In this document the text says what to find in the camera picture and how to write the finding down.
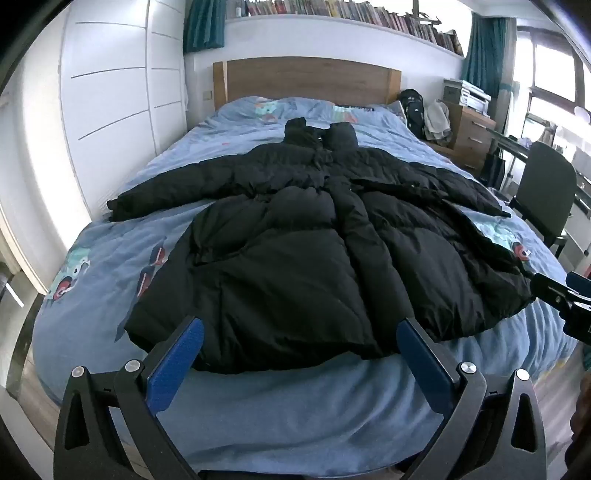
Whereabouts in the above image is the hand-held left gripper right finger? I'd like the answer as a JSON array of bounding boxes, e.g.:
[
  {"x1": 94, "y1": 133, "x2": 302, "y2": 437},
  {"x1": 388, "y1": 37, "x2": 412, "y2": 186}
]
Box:
[{"x1": 396, "y1": 318, "x2": 549, "y2": 480}]

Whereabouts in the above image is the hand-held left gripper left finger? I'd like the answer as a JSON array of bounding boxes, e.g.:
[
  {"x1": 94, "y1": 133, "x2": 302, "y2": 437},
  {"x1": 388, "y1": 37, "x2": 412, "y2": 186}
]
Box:
[{"x1": 54, "y1": 316, "x2": 205, "y2": 480}]

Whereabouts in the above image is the bed with blue printed duvet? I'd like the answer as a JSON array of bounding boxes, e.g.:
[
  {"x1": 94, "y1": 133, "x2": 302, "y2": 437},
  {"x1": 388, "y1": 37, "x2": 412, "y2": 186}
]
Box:
[{"x1": 34, "y1": 95, "x2": 580, "y2": 472}]

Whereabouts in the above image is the beige cloth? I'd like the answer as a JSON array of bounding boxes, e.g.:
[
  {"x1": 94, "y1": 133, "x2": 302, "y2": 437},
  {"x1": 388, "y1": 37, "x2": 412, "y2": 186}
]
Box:
[{"x1": 424, "y1": 100, "x2": 454, "y2": 142}]

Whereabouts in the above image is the glass desk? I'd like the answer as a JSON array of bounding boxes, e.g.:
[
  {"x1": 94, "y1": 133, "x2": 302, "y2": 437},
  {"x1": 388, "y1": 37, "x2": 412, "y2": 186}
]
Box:
[{"x1": 485, "y1": 124, "x2": 591, "y2": 195}]

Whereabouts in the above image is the row of books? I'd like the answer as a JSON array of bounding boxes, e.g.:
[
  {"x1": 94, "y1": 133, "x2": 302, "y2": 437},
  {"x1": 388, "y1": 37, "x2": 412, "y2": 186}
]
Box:
[{"x1": 226, "y1": 0, "x2": 465, "y2": 57}]

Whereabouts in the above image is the black backpack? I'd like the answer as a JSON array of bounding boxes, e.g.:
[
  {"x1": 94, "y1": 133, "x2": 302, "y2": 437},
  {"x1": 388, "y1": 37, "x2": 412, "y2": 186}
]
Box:
[{"x1": 398, "y1": 89, "x2": 426, "y2": 137}]

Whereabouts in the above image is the wooden drawer chest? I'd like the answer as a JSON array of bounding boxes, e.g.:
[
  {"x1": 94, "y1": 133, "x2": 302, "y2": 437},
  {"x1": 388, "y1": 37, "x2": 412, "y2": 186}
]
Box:
[{"x1": 434, "y1": 102, "x2": 498, "y2": 174}]

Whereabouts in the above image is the white wardrobe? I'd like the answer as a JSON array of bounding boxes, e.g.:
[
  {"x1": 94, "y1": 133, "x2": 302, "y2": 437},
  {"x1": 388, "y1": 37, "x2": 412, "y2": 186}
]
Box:
[{"x1": 58, "y1": 0, "x2": 189, "y2": 222}]

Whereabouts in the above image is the white printer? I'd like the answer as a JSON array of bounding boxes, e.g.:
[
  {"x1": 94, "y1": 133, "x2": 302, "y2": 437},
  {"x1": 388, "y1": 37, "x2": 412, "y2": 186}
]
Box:
[{"x1": 443, "y1": 78, "x2": 491, "y2": 114}]

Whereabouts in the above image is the wooden headboard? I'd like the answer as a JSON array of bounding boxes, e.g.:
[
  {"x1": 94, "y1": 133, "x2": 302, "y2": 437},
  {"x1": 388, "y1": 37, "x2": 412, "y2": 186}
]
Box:
[{"x1": 213, "y1": 56, "x2": 402, "y2": 112}]

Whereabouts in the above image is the dark grey chair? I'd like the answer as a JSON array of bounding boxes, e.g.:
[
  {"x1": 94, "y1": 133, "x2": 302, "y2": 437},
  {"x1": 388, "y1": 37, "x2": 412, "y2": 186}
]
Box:
[{"x1": 508, "y1": 141, "x2": 578, "y2": 259}]

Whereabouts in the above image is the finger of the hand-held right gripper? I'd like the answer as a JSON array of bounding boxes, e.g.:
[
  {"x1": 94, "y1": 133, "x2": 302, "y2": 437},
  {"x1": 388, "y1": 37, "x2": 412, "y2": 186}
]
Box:
[
  {"x1": 560, "y1": 302, "x2": 591, "y2": 345},
  {"x1": 531, "y1": 272, "x2": 591, "y2": 315}
]

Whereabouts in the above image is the black puffer coat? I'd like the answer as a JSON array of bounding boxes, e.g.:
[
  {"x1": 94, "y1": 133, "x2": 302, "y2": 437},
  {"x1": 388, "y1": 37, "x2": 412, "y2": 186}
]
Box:
[{"x1": 107, "y1": 117, "x2": 536, "y2": 374}]

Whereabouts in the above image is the teal curtain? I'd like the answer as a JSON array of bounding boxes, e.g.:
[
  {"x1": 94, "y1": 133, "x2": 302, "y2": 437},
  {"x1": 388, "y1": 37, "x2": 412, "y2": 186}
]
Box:
[
  {"x1": 183, "y1": 0, "x2": 227, "y2": 54},
  {"x1": 462, "y1": 11, "x2": 517, "y2": 99}
]

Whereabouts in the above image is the black bag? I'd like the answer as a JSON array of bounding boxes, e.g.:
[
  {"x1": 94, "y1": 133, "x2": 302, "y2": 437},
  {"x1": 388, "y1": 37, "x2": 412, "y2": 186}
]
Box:
[{"x1": 482, "y1": 150, "x2": 509, "y2": 188}]

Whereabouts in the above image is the window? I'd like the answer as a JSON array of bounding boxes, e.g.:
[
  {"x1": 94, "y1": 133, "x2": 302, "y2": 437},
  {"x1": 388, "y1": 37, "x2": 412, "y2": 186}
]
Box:
[{"x1": 516, "y1": 25, "x2": 591, "y2": 153}]

